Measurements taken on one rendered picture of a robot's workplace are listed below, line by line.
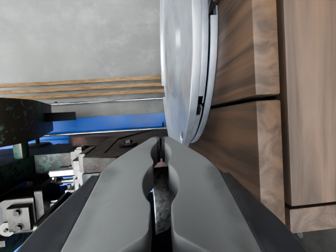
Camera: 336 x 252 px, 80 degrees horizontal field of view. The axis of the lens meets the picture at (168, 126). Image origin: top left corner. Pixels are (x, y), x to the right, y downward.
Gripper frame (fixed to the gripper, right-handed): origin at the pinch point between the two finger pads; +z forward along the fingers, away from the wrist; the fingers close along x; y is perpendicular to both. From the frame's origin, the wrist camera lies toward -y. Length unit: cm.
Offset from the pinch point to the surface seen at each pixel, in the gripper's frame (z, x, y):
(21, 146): 72, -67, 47
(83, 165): 38, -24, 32
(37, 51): 194, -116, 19
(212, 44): 9.1, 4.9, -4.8
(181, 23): 13.7, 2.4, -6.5
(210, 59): 8.9, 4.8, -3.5
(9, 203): 48, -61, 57
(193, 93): 5.2, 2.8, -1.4
